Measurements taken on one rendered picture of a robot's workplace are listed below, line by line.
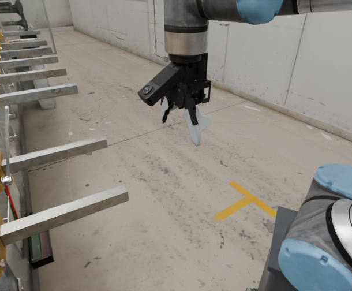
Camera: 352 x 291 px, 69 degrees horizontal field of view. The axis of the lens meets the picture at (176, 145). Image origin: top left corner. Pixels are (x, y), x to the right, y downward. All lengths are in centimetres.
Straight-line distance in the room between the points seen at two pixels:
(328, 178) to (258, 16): 42
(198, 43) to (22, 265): 65
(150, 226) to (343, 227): 126
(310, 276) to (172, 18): 56
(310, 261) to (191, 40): 48
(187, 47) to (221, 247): 124
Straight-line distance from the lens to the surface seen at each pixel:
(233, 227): 169
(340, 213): 58
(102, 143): 82
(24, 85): 348
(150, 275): 148
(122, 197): 62
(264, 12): 48
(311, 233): 59
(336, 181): 71
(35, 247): 78
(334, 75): 289
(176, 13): 54
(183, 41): 54
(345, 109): 290
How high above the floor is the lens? 126
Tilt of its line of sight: 32 degrees down
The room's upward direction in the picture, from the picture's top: straight up
